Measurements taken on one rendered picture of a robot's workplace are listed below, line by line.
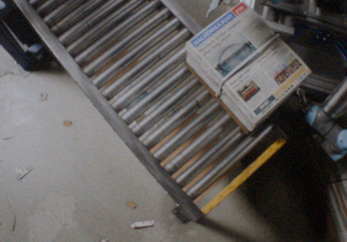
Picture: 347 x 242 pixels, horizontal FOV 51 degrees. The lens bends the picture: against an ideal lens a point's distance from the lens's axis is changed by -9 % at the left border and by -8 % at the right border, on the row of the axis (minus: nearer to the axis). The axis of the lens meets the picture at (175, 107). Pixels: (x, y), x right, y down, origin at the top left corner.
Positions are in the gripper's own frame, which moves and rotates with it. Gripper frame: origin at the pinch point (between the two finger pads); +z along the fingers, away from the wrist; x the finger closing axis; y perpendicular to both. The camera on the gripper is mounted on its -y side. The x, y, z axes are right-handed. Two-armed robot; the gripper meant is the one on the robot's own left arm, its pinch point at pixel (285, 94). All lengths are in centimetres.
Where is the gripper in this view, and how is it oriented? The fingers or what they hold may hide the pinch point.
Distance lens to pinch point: 166.4
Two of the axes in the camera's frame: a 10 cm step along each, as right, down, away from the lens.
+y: 0.2, -2.6, -9.7
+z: -6.5, -7.4, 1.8
